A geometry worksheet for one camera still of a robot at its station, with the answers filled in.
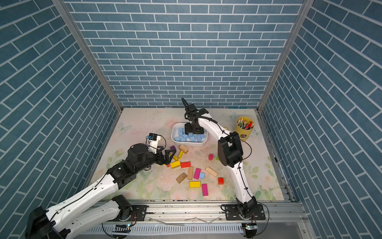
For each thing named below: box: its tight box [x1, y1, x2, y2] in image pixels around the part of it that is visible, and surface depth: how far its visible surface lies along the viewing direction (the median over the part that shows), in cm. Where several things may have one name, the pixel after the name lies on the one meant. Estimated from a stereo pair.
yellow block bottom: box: [189, 181, 201, 188], surface depth 85 cm
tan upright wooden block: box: [187, 166, 194, 180], surface depth 89 cm
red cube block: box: [217, 177, 225, 185], surface depth 86 cm
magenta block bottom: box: [201, 183, 209, 197], surface depth 82 cm
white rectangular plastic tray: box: [171, 122, 209, 147], surface depth 104 cm
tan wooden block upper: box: [178, 144, 189, 155], surface depth 98 cm
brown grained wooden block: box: [176, 172, 188, 184], surface depth 86 cm
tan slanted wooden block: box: [204, 166, 219, 178], surface depth 90 cm
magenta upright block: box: [193, 167, 201, 180], surface depth 88 cm
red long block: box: [180, 161, 192, 169], surface depth 94 cm
